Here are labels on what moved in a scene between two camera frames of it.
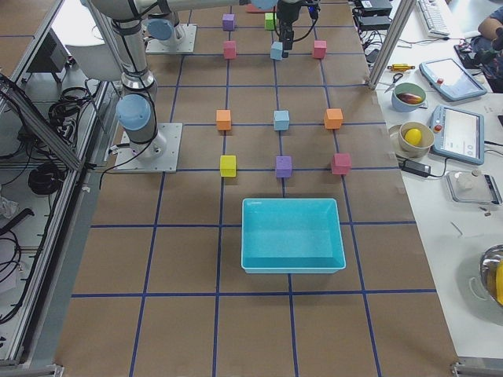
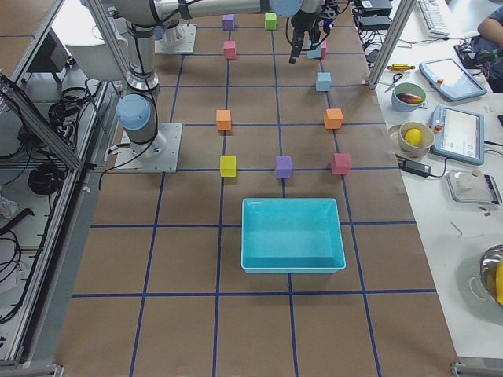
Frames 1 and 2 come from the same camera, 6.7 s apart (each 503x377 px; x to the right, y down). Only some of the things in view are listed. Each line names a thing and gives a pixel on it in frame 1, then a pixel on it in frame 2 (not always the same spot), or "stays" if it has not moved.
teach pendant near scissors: [450, 80] stays
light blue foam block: [281, 120] -> [323, 82]
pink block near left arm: [230, 49] stays
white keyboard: [433, 19] stays
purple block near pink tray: [229, 22] stays
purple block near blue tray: [284, 166] stays
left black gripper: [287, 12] -> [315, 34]
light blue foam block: [276, 50] -> [316, 53]
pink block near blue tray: [341, 164] stays
